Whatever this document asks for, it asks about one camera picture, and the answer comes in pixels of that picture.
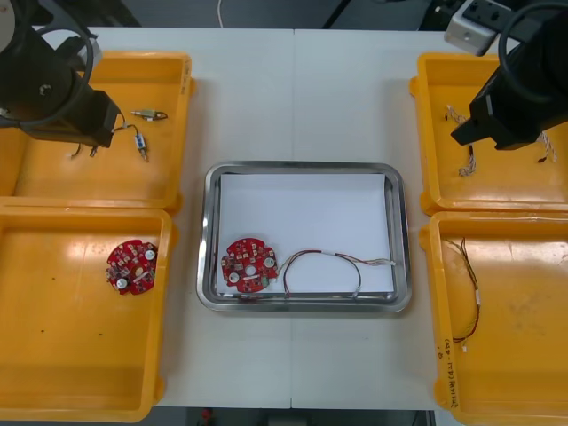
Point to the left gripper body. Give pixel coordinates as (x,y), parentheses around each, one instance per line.
(95,117)

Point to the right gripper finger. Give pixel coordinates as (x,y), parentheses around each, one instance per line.
(472,132)

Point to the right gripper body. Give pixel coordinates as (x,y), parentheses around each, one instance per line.
(523,106)

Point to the round red circuit board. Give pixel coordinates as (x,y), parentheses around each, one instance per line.
(239,257)
(124,257)

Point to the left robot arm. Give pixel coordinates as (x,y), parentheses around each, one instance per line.
(40,89)

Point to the grey metal solenoid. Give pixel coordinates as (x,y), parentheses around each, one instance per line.
(148,115)

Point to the black furniture base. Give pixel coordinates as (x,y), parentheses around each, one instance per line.
(120,13)

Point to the black metal leg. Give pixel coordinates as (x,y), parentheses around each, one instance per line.
(338,13)
(432,15)

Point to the red black green-yellow harness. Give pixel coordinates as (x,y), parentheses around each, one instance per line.
(477,298)

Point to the steel tray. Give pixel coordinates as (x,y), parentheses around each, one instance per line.
(203,266)

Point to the white sheet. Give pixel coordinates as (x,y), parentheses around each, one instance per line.
(302,208)

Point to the yellow-orange plastic bin with handwriting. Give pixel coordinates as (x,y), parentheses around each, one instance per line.
(510,381)

